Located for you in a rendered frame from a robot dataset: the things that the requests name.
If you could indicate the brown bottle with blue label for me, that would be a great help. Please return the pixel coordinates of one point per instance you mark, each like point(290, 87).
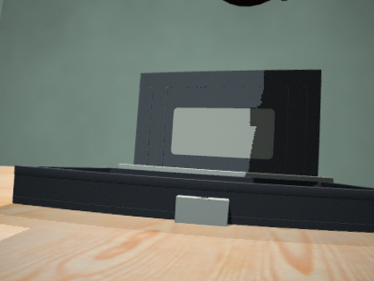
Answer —
point(246, 3)

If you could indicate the dark grey tray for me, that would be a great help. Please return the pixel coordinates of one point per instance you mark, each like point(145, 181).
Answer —
point(143, 193)

